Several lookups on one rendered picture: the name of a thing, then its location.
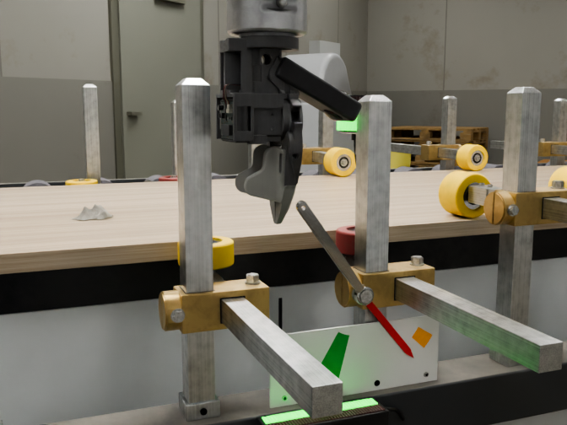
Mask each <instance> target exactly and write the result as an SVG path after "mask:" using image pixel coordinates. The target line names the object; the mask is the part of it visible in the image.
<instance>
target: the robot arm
mask: <svg viewBox="0 0 567 425"><path fill-rule="evenodd" d="M227 33H228V34H229V35H232V36H235V37H239V38H227V39H226V40H220V41H219V65H220V94H216V136H217V139H222V141H226V142H232V143H247V144H261V145H259V146H257V147H256V148H255V149H254V151H253V155H252V165H251V167H250V168H249V169H247V170H245V171H243V172H241V173H239V174H238V175H237V176H236V177H235V186H236V188H237V190H238V191H240V192H243V193H246V194H248V195H250V196H255V197H259V198H262V199H266V200H269V203H270V208H271V213H272V216H273V222H274V223H275V224H281V223H282V222H283V220H284V217H285V216H286V214H287V212H288V210H289V207H290V205H291V202H292V200H293V197H294V193H295V188H296V185H297V184H298V180H299V175H300V166H301V161H302V153H303V137H302V130H303V111H302V104H301V101H300V100H299V98H300V99H301V100H303V101H304V102H306V103H308V104H309V105H312V106H314V107H315V108H317V109H318V110H320V111H322V112H323V113H324V114H325V115H326V116H327V117H328V118H329V119H331V120H333V121H355V120H356V118H357V116H358V114H359V112H360V110H361V107H362V105H361V104H360V103H359V102H358V101H357V100H355V99H353V98H352V97H351V96H350V95H349V94H348V93H347V92H345V91H342V90H339V89H337V88H335V87H334V86H332V85H331V84H329V83H328V82H326V81H324V80H323V79H321V78H319V77H317V76H316V75H315V74H313V73H311V72H310V71H308V70H306V69H305V68H303V67H302V66H300V65H299V64H297V63H295V62H293V61H292V60H290V59H288V58H287V57H282V52H291V51H298V50H299V38H297V37H301V36H304V35H305V34H306V33H307V0H227ZM262 58H263V63H262ZM220 110H221V113H220ZM220 118H221V129H220ZM281 146H282V147H281Z"/></svg>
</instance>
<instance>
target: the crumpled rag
mask: <svg viewBox="0 0 567 425"><path fill-rule="evenodd" d="M112 216H113V215H111V214H110V213H108V212H107V211H106V209H104V208H103V207H102V206H101V205H96V204H94V206H93V207H92V208H91V209H88V208H87V207H86V206H84V208H83V211H82V212H81V213H80V214H79V215H78V216H77V217H75V218H72V219H73V220H74V219H77V220H88V219H91V218H92V219H95V218H97V219H100V220H102V219H106V218H108V217H110V218H111V217H112Z"/></svg>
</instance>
